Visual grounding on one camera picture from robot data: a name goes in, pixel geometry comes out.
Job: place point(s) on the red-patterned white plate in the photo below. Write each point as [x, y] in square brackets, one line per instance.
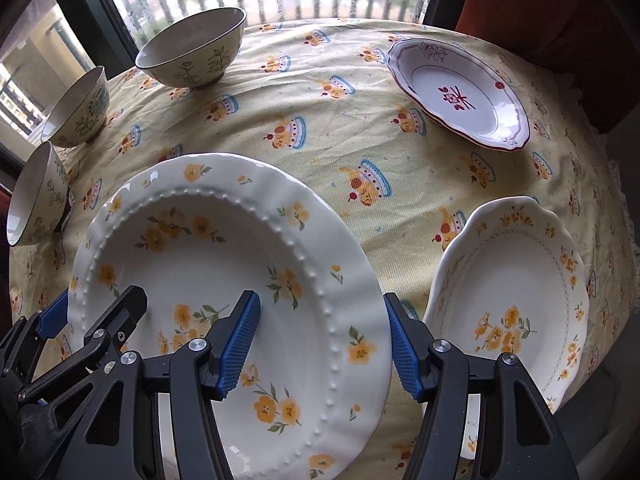
[460, 85]

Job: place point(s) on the yellow printed tablecloth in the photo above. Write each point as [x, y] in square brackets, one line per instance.
[325, 160]

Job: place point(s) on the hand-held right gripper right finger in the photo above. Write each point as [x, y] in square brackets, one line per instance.
[405, 350]

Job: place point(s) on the small floral ceramic bowl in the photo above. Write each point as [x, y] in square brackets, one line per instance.
[80, 115]
[40, 195]

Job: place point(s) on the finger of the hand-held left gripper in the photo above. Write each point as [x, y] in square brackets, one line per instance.
[52, 312]
[117, 312]

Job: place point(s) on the large floral ceramic bowl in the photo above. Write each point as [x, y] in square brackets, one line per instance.
[200, 60]

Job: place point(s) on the large beaded yellow-flower plate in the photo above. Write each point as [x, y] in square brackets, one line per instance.
[225, 260]

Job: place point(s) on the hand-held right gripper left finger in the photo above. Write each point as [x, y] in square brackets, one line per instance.
[240, 345]

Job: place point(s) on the dark window frame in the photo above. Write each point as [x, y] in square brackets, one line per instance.
[90, 5]

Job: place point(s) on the small scalloped yellow-flower plate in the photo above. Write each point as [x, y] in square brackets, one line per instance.
[510, 280]

